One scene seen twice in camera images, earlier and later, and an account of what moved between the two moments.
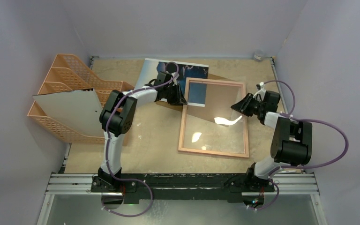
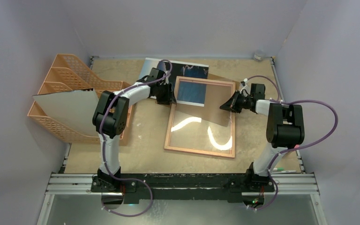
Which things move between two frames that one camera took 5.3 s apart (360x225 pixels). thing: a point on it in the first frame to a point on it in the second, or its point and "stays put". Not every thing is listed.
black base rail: (213, 187) stays put
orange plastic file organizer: (66, 74) stays put
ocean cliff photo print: (180, 72) stays put
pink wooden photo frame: (193, 80) to (167, 146)
